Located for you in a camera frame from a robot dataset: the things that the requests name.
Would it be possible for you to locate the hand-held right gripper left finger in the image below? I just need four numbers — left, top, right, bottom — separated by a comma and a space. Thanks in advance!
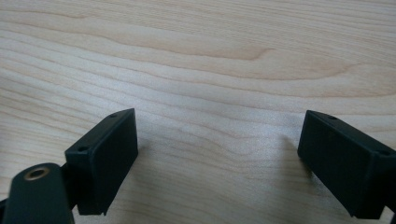
64, 107, 139, 217

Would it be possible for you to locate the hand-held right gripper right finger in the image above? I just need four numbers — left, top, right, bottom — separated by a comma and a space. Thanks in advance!
297, 109, 396, 220

